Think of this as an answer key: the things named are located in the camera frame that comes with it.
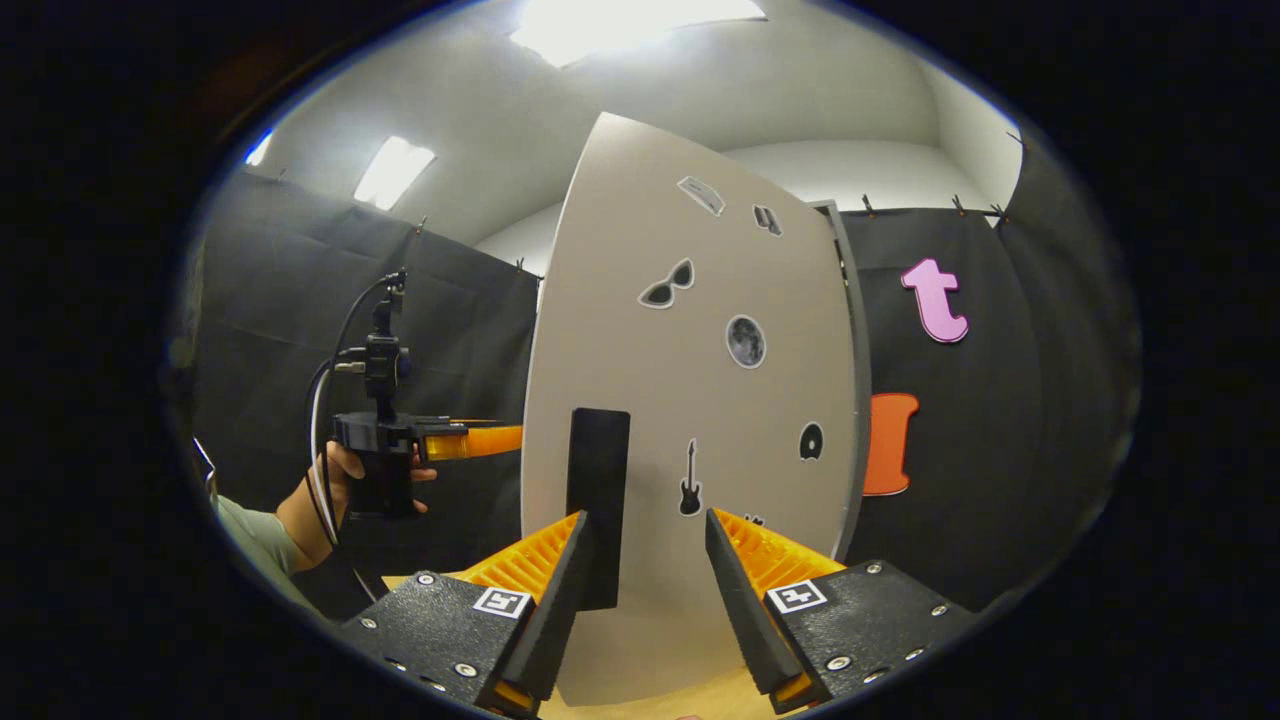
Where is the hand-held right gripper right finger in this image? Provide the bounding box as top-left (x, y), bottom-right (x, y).
top-left (704, 507), bottom-right (981, 713)

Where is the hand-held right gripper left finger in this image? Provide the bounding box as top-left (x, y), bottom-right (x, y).
top-left (340, 510), bottom-right (593, 719)

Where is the black door handle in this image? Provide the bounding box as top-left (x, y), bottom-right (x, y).
top-left (566, 407), bottom-right (632, 611)

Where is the beige cabinet door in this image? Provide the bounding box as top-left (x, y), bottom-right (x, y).
top-left (520, 112), bottom-right (863, 707)

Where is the dark grey cabinet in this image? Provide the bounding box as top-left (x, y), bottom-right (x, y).
top-left (810, 198), bottom-right (873, 563)

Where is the ceiling light panel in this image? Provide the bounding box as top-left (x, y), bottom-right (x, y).
top-left (510, 0), bottom-right (769, 69)
top-left (353, 135), bottom-right (437, 212)

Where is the row of black clips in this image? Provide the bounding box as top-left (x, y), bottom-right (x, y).
top-left (275, 130), bottom-right (1026, 271)

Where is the black cable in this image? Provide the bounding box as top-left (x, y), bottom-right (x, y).
top-left (305, 275), bottom-right (401, 601)

